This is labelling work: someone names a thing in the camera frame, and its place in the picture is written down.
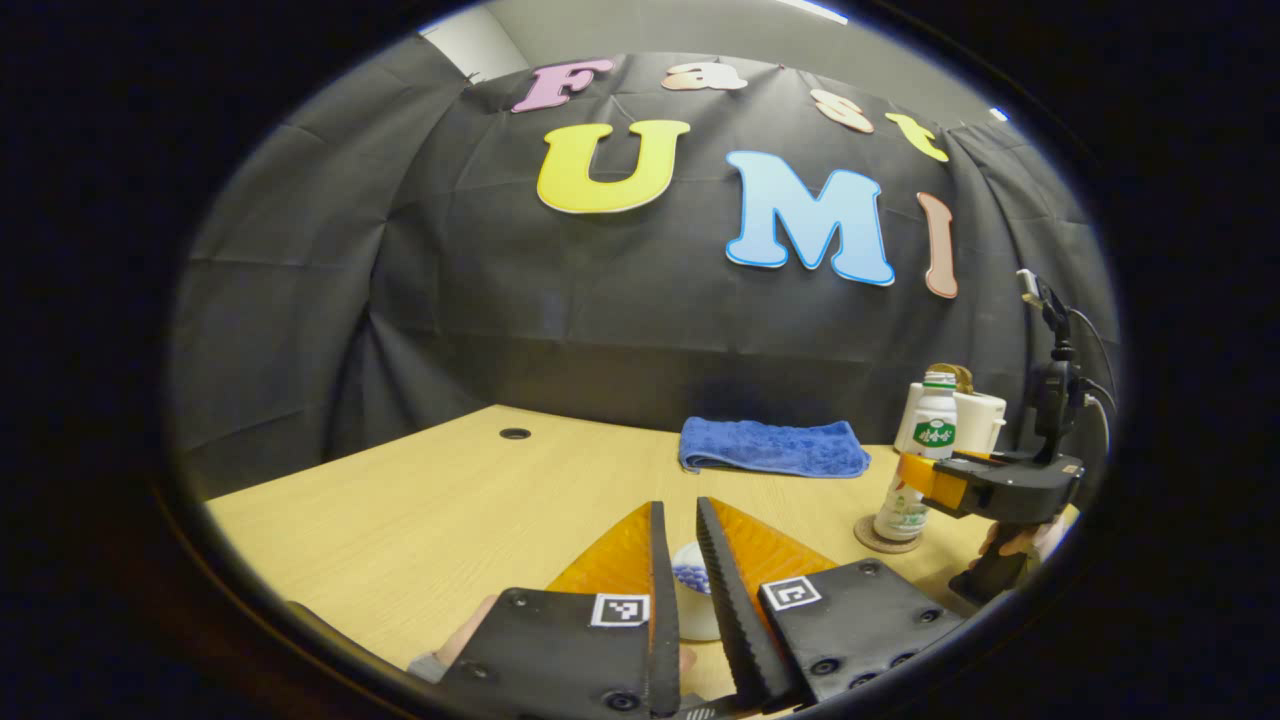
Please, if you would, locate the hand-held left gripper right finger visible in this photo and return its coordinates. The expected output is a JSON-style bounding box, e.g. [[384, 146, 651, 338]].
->
[[695, 497, 966, 711]]

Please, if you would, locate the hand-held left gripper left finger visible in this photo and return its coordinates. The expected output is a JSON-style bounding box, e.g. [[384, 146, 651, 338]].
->
[[440, 500, 683, 719]]

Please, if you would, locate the white green-label water bottle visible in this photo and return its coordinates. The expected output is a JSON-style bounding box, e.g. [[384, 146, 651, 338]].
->
[[873, 371, 959, 543]]

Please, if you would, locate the round cork coaster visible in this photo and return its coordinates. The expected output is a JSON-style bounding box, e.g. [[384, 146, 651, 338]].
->
[[853, 514, 923, 555]]

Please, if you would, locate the white toaster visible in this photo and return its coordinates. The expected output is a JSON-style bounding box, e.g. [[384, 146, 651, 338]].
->
[[893, 383, 1008, 457]]

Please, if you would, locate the blue folded towel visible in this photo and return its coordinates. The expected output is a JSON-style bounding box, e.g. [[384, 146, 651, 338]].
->
[[679, 418, 872, 479]]

